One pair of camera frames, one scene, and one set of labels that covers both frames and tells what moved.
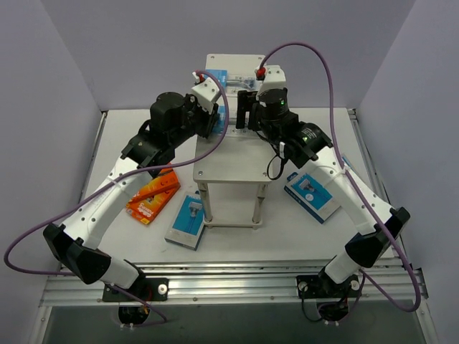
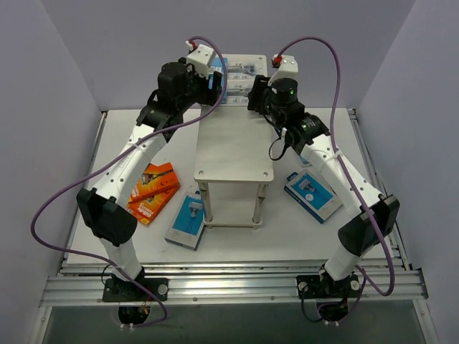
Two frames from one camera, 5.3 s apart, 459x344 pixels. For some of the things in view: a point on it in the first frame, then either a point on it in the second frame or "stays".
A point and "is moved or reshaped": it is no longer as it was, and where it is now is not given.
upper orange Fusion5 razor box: [166, 180] stays
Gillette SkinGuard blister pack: [219, 125] to [237, 92]
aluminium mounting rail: [234, 284] stays
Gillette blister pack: [221, 74] is moved or reshaped
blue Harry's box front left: [188, 222] stays
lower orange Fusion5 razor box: [144, 209] stays
